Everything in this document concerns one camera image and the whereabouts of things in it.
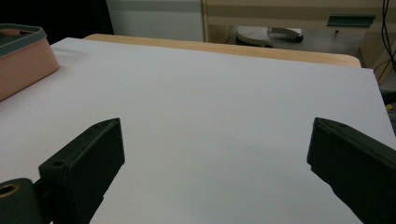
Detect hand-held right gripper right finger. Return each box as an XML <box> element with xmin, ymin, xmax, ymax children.
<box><xmin>305</xmin><ymin>117</ymin><xmax>396</xmax><ymax>224</ymax></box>

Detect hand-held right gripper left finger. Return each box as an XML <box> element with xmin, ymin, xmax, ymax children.
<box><xmin>38</xmin><ymin>117</ymin><xmax>126</xmax><ymax>224</ymax></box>

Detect pink basket with grey rim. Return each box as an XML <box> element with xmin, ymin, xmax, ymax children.
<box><xmin>0</xmin><ymin>22</ymin><xmax>61</xmax><ymax>103</ymax></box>

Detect black curtain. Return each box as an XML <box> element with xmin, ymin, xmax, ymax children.
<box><xmin>0</xmin><ymin>0</ymin><xmax>115</xmax><ymax>45</ymax></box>

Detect white cabinet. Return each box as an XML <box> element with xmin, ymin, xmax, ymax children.
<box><xmin>105</xmin><ymin>0</ymin><xmax>205</xmax><ymax>43</ymax></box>

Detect white chair base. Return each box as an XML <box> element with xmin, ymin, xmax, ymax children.
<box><xmin>234</xmin><ymin>25</ymin><xmax>304</xmax><ymax>49</ymax></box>

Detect light wooden desk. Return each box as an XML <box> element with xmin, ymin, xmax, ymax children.
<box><xmin>201</xmin><ymin>0</ymin><xmax>396</xmax><ymax>85</ymax></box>

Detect light wooden table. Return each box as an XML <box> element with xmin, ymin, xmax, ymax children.
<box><xmin>83</xmin><ymin>33</ymin><xmax>362</xmax><ymax>69</ymax></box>

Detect hanging cables under desk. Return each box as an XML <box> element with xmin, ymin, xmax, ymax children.
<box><xmin>373</xmin><ymin>0</ymin><xmax>396</xmax><ymax>82</ymax></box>

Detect grey drawer handle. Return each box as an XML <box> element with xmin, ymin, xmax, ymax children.
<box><xmin>326</xmin><ymin>14</ymin><xmax>376</xmax><ymax>29</ymax></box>

